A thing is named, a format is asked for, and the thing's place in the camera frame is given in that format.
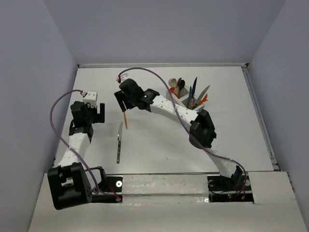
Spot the white two-compartment utensil holder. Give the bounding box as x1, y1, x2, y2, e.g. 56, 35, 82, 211
172, 85, 206, 112

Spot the red-orange plastic spoon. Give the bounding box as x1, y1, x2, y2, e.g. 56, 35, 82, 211
170, 87, 178, 95

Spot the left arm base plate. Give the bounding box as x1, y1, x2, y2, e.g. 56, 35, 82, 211
91, 175, 123, 203

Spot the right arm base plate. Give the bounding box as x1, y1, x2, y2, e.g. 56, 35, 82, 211
207, 175, 254, 203

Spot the white foam front block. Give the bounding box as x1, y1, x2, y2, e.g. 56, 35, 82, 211
122, 174, 209, 195

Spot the dark brown spoon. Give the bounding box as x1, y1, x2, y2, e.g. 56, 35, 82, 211
179, 80, 185, 90

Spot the steel knife pink handle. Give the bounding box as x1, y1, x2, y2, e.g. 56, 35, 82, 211
191, 77, 198, 98

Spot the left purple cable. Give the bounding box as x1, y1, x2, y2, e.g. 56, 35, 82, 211
50, 89, 120, 201

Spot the aluminium table frame rail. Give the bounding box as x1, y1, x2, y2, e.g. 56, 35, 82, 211
77, 63, 249, 68

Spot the blue plastic spoon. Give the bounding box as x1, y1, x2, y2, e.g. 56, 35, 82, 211
174, 82, 180, 99

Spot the steel knife grey handle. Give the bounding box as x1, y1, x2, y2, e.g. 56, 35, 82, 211
116, 122, 123, 164

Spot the purple cable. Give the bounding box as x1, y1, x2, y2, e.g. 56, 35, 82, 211
118, 67, 248, 196
50, 89, 120, 201

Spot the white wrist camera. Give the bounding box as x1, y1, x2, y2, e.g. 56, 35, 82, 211
116, 73, 129, 84
82, 91, 98, 108

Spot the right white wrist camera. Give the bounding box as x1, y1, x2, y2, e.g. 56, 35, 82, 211
116, 73, 129, 84

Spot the beige plastic spoon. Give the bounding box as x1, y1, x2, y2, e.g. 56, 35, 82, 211
169, 78, 178, 87

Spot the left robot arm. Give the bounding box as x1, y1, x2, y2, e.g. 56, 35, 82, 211
47, 100, 107, 210

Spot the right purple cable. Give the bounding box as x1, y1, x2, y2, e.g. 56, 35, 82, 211
118, 67, 248, 196

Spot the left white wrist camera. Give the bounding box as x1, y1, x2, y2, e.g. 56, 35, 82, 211
82, 91, 98, 108

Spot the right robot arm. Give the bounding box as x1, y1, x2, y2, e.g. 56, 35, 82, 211
114, 78, 246, 189

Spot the blue plastic knife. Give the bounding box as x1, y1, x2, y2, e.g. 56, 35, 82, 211
187, 86, 193, 108

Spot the red-orange plastic knife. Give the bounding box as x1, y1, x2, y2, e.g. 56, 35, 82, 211
199, 94, 208, 105

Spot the steel knife teal handle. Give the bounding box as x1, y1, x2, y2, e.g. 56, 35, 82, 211
196, 86, 210, 104

